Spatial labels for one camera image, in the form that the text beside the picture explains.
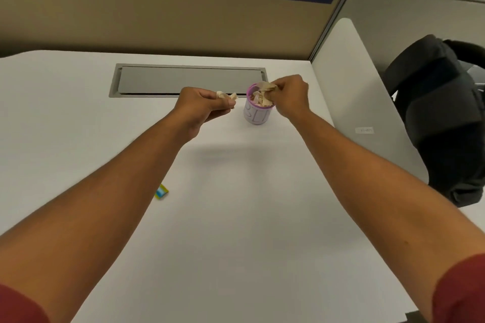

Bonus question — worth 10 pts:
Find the black backpack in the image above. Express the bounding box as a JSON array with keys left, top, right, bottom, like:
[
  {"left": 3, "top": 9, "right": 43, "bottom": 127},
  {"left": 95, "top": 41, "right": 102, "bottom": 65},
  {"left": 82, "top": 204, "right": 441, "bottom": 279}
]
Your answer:
[{"left": 380, "top": 34, "right": 485, "bottom": 208}]

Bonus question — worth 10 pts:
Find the red left sleeve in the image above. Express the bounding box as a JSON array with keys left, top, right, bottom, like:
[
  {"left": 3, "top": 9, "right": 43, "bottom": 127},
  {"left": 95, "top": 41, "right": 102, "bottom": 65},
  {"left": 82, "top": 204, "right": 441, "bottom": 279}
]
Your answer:
[{"left": 0, "top": 283, "right": 52, "bottom": 323}]

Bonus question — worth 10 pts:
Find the grey desk cable tray lid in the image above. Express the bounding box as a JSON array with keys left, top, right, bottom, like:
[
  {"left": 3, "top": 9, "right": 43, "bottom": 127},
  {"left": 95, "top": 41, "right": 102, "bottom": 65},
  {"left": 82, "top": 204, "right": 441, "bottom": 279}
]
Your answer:
[{"left": 109, "top": 63, "right": 269, "bottom": 99}]

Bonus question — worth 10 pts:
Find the white cup with purple rim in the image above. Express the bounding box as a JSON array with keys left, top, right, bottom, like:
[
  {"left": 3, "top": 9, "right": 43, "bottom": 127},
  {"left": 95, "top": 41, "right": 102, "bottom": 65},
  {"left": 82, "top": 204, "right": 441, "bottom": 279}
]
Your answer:
[{"left": 243, "top": 82, "right": 276, "bottom": 126}]

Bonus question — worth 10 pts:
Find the beige cubicle partition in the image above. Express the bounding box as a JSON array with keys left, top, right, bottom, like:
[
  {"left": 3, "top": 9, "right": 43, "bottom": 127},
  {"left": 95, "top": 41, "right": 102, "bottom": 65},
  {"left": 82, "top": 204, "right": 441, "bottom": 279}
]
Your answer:
[{"left": 0, "top": 0, "right": 346, "bottom": 61}]

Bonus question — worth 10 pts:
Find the red right sleeve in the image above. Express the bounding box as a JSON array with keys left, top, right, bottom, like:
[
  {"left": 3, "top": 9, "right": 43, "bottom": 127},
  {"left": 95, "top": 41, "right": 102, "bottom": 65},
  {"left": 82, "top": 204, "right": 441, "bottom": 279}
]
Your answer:
[{"left": 431, "top": 253, "right": 485, "bottom": 323}]

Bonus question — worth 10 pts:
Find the person's right hand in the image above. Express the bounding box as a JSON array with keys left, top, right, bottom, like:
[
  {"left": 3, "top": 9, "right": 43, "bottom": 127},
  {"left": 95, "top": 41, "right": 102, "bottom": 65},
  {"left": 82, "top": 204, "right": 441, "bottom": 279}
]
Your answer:
[{"left": 270, "top": 74, "right": 311, "bottom": 121}]

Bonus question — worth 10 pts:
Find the white side divider panel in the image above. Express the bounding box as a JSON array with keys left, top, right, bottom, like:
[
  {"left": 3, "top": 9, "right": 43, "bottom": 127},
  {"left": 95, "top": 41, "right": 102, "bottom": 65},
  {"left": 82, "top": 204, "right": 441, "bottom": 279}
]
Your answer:
[{"left": 310, "top": 18, "right": 430, "bottom": 185}]

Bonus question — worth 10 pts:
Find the person's left hand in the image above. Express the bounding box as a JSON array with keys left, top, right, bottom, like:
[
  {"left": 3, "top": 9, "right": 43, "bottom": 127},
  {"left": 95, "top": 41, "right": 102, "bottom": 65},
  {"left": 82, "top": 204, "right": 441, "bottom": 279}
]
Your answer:
[{"left": 171, "top": 86, "right": 237, "bottom": 142}]

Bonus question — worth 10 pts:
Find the red sleeve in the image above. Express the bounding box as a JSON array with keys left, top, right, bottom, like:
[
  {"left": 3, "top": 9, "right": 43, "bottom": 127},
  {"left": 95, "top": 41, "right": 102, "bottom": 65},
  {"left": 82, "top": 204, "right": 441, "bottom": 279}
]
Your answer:
[
  {"left": 0, "top": 283, "right": 52, "bottom": 323},
  {"left": 431, "top": 253, "right": 485, "bottom": 323}
]

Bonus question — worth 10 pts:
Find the person's right forearm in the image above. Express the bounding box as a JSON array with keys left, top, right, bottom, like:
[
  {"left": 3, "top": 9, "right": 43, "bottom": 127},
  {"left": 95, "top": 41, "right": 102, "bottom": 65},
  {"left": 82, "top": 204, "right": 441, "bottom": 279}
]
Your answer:
[{"left": 288, "top": 109, "right": 485, "bottom": 316}]

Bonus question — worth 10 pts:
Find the person's left forearm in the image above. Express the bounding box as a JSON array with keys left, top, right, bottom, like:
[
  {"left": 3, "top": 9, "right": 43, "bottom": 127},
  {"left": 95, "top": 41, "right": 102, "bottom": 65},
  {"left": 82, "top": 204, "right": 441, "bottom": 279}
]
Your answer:
[{"left": 0, "top": 112, "right": 198, "bottom": 323}]

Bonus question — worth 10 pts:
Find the pile of beige wooden pieces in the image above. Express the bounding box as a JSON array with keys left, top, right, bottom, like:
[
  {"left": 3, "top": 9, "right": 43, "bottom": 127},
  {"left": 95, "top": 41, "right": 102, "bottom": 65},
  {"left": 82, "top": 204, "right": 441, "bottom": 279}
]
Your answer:
[{"left": 249, "top": 87, "right": 274, "bottom": 107}]

